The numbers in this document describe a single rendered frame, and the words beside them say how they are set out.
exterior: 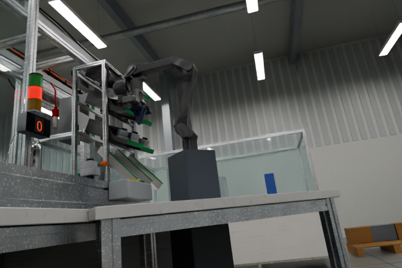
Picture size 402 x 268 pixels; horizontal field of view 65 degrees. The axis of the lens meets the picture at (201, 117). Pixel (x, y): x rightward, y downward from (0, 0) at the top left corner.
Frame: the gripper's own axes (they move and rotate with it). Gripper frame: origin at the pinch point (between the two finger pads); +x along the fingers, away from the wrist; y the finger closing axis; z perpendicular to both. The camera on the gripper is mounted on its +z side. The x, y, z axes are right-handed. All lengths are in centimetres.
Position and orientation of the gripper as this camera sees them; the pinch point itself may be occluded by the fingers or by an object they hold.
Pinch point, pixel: (138, 116)
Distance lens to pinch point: 137.8
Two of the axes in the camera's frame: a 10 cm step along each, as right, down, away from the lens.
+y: -2.3, -2.8, -9.3
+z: -9.7, 1.8, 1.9
